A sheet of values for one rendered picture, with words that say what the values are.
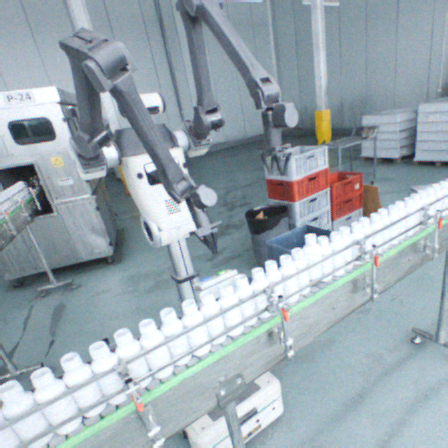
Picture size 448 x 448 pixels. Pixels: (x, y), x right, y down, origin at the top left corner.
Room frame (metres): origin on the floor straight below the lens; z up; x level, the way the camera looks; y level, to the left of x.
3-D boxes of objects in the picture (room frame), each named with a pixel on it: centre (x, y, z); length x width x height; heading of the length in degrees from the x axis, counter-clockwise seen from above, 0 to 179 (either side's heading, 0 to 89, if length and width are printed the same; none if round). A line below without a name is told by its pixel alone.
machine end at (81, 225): (4.52, 2.77, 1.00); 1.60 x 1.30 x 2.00; 17
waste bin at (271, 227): (3.24, -0.02, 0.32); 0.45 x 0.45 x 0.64
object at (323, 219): (3.64, -0.41, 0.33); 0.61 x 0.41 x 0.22; 132
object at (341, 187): (4.14, -0.92, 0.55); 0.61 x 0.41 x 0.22; 128
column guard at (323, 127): (11.10, -2.16, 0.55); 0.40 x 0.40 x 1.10; 35
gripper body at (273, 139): (1.19, -0.06, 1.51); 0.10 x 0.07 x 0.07; 35
